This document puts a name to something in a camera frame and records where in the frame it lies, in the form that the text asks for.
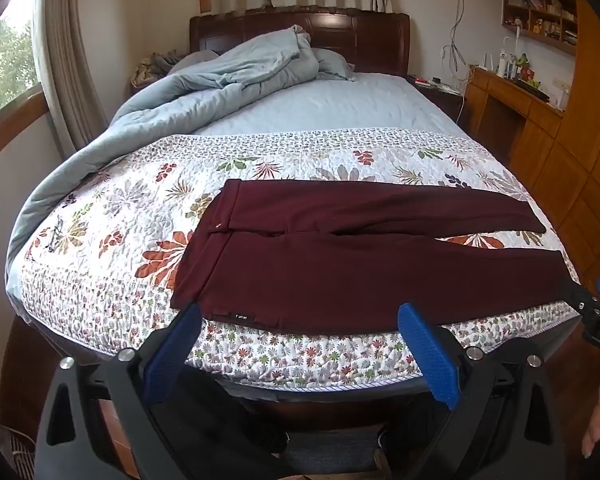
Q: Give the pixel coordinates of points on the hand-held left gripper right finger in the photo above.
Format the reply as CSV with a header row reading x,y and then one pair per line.
x,y
430,355

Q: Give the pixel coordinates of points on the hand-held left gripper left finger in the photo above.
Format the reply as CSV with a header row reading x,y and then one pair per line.
x,y
172,355

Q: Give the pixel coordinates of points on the maroon pants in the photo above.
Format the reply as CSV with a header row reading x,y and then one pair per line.
x,y
330,270

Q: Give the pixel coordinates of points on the person's right hand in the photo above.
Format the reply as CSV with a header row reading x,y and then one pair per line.
x,y
597,420

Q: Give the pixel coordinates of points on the floral quilted bedspread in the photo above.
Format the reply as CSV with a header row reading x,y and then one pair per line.
x,y
110,220

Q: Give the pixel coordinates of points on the wooden wardrobe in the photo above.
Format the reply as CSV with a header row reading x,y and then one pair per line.
x,y
590,135

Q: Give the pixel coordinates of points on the white fan grille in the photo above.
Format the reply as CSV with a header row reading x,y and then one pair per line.
x,y
17,452

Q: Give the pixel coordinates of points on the black keyboard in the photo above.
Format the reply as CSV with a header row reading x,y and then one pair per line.
x,y
532,89

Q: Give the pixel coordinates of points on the dark wooden nightstand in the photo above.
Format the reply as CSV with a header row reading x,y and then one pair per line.
x,y
442,100

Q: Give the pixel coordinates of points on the white bottles on desk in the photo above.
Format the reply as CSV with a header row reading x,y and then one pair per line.
x,y
504,64

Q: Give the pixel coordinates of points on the light blue bedsheet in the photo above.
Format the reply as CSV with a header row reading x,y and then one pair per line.
x,y
330,105

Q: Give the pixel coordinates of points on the grey-blue duvet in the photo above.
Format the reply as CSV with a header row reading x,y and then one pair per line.
x,y
215,85

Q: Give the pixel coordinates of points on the beige side curtain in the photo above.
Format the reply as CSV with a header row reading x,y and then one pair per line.
x,y
67,60

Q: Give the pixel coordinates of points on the dark wooden headboard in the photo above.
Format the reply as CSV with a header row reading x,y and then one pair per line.
x,y
360,40

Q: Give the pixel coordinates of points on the window with wooden sill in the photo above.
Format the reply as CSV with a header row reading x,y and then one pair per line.
x,y
10,60

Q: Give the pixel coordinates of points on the wooden wall shelf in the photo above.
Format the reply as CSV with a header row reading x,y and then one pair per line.
x,y
540,15

